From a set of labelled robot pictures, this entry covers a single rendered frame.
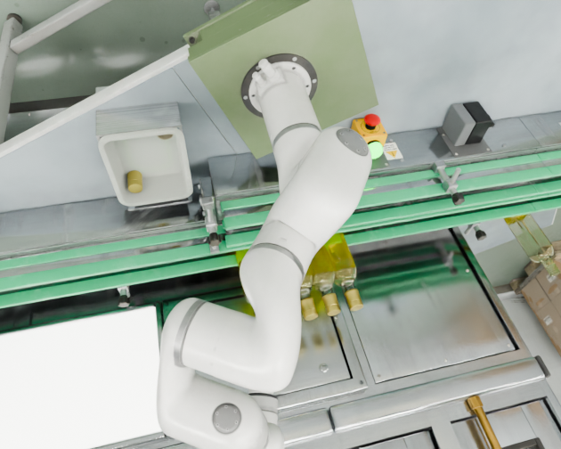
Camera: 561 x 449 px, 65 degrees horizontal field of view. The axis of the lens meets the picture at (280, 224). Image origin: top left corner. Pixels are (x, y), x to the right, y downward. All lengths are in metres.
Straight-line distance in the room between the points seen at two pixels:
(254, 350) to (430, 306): 0.88
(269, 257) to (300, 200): 0.08
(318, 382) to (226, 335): 0.63
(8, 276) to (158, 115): 0.52
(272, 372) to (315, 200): 0.21
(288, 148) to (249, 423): 0.43
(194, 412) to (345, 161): 0.39
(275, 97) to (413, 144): 0.52
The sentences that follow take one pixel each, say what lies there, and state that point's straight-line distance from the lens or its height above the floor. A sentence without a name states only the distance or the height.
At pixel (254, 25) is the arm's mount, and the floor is 0.83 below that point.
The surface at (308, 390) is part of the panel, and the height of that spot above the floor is 1.29.
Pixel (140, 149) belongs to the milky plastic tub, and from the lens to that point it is 1.08.
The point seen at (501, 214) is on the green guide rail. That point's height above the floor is 0.96.
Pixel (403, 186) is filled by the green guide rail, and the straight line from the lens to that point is 1.16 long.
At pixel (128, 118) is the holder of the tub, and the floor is 0.79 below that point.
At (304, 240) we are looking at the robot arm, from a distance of 0.60.
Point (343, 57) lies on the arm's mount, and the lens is 0.92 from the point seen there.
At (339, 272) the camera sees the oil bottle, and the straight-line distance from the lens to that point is 1.10.
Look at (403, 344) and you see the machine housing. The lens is 1.27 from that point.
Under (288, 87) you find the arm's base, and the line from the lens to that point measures 0.85.
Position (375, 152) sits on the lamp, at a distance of 1.13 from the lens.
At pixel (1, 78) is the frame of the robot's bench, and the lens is 1.51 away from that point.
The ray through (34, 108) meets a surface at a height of 0.05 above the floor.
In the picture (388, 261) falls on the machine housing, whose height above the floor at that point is 0.97.
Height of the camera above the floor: 1.55
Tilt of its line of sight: 34 degrees down
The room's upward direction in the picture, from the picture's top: 164 degrees clockwise
